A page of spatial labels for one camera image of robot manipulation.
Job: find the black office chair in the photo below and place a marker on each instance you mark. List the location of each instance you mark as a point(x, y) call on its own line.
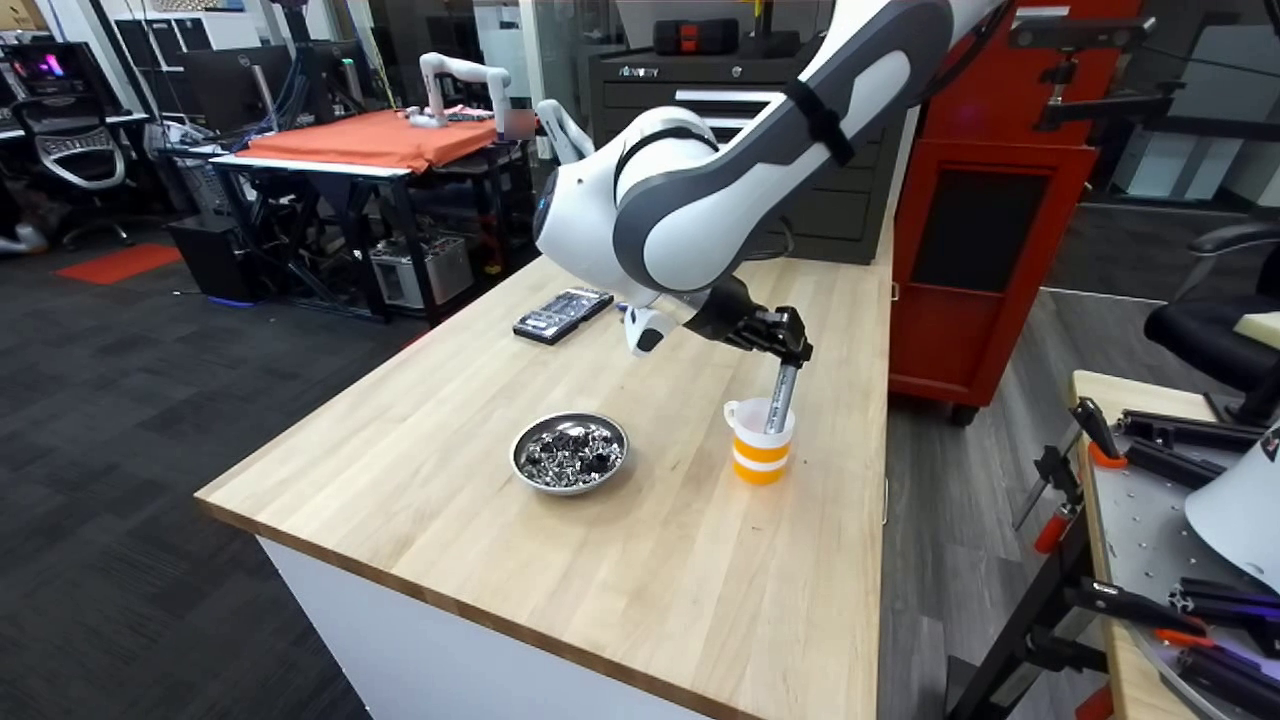
point(1200, 325)

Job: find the wood edged side table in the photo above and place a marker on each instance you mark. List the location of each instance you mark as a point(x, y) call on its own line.
point(1135, 532)

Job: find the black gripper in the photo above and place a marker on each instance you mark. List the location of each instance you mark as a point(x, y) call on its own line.
point(747, 322)

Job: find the round metal bowl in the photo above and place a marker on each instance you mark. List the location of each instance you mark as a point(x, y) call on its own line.
point(565, 454)

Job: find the black and grey marker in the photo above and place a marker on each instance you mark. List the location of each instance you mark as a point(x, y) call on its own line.
point(781, 398)

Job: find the red tool cabinet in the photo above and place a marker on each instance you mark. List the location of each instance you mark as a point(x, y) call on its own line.
point(934, 334)

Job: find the grey mesh office chair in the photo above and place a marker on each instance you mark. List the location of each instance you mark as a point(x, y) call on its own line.
point(80, 153)

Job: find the black flat keypad device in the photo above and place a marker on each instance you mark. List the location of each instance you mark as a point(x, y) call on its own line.
point(557, 318)

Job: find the computer monitor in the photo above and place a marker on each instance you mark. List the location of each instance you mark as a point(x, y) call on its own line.
point(52, 75)

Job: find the black clamp with orange pad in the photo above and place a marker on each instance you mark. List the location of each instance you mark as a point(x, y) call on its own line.
point(1096, 429)

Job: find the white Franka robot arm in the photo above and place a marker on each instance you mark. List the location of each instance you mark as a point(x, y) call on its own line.
point(693, 200)

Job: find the black stand legs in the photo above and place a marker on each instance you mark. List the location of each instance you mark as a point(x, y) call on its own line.
point(1024, 646)

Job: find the white tubular robot arm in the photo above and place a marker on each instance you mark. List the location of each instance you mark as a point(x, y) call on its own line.
point(461, 68)

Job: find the white and orange cup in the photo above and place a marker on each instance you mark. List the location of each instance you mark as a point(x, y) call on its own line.
point(760, 454)

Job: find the orange topped workbench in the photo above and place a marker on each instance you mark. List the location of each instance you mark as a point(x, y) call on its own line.
point(372, 139)

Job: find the black box with red light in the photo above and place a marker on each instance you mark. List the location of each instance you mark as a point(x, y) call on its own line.
point(693, 37)

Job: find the black clamp bar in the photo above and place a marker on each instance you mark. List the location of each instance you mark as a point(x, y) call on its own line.
point(1226, 603)
point(1222, 672)
point(1174, 466)
point(1135, 605)
point(1184, 429)

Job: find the black floor box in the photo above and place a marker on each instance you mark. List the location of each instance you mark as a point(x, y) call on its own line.
point(221, 262)

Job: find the dark grey drawer tool chest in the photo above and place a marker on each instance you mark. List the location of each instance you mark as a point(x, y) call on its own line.
point(854, 215)

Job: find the grey computer case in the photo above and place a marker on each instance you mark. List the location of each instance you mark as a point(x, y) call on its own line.
point(423, 275)

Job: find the red floor mat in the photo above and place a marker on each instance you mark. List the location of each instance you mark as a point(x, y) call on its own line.
point(123, 267)

